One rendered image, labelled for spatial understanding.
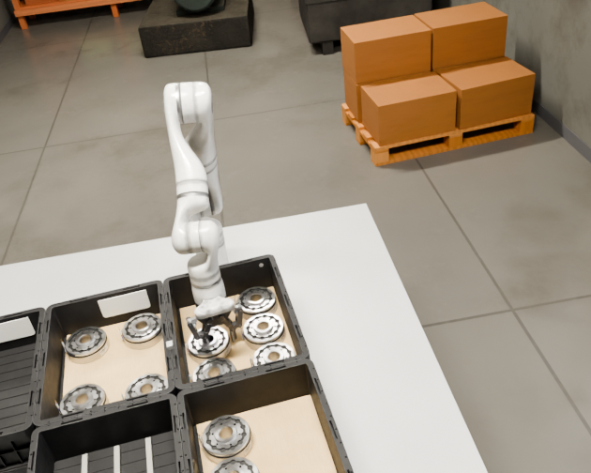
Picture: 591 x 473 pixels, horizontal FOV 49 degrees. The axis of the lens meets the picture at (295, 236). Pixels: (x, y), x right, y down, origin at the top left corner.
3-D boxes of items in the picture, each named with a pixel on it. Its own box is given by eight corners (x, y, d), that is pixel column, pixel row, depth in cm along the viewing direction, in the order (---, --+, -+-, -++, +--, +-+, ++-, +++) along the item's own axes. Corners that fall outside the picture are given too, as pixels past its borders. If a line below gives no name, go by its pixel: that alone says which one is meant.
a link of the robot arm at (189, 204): (176, 258, 144) (172, 198, 147) (215, 253, 144) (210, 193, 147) (169, 252, 137) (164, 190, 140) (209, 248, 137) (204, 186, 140)
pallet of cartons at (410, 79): (538, 139, 393) (553, 36, 356) (366, 168, 387) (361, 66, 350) (489, 90, 456) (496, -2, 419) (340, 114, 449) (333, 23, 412)
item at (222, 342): (185, 334, 162) (184, 332, 161) (223, 323, 164) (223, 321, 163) (191, 361, 154) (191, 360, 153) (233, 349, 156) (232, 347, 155)
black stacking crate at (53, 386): (61, 339, 172) (47, 307, 165) (171, 312, 176) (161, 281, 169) (52, 462, 140) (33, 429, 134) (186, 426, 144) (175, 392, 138)
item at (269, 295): (235, 291, 173) (235, 290, 173) (273, 285, 174) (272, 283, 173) (238, 316, 165) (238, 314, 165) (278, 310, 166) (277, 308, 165)
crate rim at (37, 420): (49, 312, 166) (46, 305, 165) (164, 285, 171) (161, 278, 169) (36, 434, 134) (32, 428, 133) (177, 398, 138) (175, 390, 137)
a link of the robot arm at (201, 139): (210, 71, 146) (217, 141, 168) (168, 74, 145) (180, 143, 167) (212, 103, 142) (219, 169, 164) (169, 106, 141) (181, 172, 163)
